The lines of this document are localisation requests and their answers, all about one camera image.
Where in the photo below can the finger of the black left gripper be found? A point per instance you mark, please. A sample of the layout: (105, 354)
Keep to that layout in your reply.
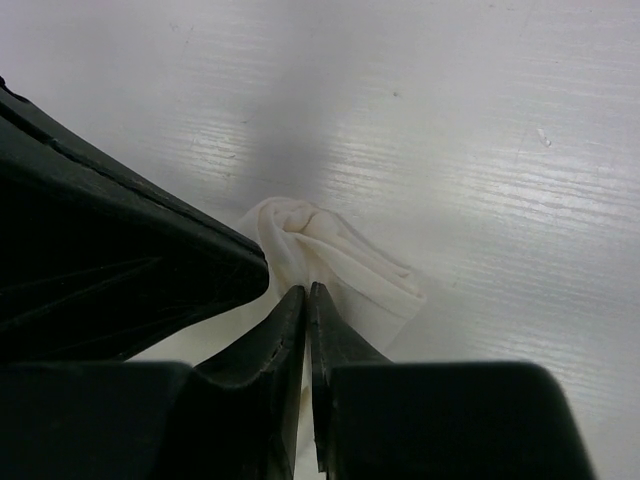
(97, 262)

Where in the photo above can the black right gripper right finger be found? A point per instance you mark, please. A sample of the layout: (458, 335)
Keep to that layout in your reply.
(333, 343)

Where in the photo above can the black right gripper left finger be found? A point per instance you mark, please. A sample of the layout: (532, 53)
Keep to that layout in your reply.
(258, 390)

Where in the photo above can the white cloth napkin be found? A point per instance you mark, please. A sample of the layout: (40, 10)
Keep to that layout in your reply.
(306, 244)

